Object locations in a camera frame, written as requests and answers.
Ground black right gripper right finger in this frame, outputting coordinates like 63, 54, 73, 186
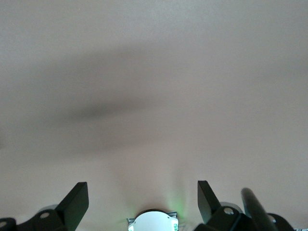
193, 180, 295, 231

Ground black cable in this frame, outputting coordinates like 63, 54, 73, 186
241, 187, 276, 231

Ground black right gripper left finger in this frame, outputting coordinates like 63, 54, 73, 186
0, 181, 90, 231

